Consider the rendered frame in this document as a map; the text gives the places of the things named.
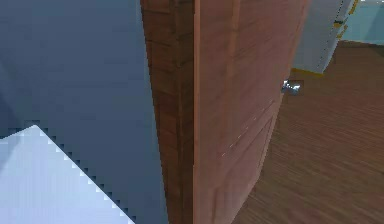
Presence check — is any silver door handle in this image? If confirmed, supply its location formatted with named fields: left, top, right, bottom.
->
left=281, top=79, right=302, bottom=96

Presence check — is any brown wooden room door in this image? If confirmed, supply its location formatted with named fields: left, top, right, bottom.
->
left=192, top=0, right=313, bottom=224

